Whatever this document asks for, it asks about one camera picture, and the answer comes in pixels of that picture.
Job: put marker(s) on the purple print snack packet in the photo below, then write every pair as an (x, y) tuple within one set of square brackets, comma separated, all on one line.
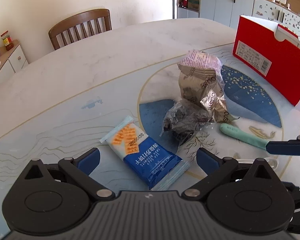
[(200, 60)]

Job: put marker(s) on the red lid sauce jar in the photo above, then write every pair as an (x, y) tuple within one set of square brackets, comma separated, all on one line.
[(7, 41)]

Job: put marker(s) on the sticker covered grey cabinet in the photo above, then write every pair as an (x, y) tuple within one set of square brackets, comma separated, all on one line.
[(277, 15)]

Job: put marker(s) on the mint green stick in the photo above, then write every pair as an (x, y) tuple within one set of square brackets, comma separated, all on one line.
[(240, 135)]

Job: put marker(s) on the white sideboard cabinet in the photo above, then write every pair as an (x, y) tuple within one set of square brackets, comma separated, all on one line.
[(15, 60)]

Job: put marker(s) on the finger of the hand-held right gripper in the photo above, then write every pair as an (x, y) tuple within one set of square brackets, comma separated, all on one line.
[(285, 147), (293, 187)]

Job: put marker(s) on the brown wooden chair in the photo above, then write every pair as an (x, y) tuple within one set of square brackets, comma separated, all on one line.
[(77, 17)]

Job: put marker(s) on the red bag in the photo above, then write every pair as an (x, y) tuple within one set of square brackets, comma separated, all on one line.
[(183, 1)]

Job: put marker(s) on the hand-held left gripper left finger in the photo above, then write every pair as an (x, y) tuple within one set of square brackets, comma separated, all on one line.
[(90, 158)]

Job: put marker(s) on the grey base cabinet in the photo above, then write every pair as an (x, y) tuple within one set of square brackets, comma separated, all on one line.
[(225, 5)]

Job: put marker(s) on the black clear plastic bag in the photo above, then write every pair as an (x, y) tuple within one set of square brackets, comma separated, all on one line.
[(185, 120)]

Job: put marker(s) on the red shoe box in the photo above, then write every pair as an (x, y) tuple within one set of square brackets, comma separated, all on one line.
[(285, 85)]

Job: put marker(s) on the white marble desktop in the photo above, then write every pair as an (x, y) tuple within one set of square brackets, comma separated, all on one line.
[(65, 80)]

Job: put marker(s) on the silver foil bag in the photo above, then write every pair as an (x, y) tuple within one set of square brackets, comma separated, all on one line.
[(197, 85)]

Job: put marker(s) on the blue cracker packet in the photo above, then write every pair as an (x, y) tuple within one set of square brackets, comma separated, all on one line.
[(140, 152)]

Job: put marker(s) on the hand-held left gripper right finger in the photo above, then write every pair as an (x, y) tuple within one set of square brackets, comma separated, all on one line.
[(206, 158)]

